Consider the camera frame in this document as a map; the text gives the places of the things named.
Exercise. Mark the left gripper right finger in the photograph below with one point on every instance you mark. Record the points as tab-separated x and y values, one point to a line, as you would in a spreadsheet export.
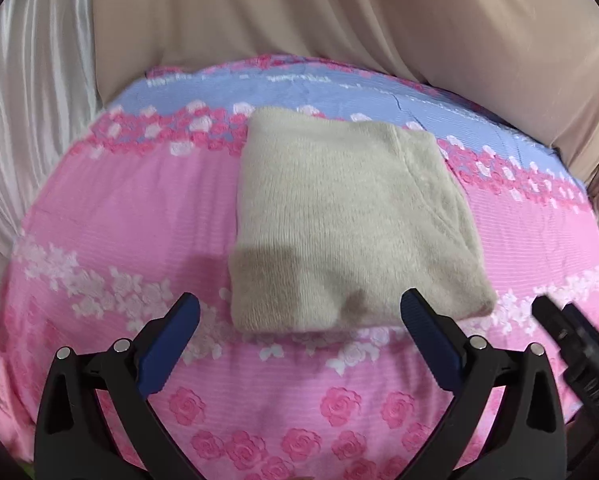
527	439

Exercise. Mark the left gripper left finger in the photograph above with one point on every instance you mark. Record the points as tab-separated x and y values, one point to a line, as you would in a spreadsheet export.
73	440

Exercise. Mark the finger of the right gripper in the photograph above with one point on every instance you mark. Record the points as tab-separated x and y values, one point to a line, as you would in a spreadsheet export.
551	318
581	324

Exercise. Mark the beige knitted sweater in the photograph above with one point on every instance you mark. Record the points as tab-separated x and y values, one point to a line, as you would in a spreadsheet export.
336	220

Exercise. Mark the pink floral bed sheet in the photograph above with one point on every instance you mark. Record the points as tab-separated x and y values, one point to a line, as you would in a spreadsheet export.
143	209

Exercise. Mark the beige curtain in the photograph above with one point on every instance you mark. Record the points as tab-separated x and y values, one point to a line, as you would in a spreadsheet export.
534	63

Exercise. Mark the white satin curtain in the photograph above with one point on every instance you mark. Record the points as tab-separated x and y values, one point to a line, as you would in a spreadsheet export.
47	97

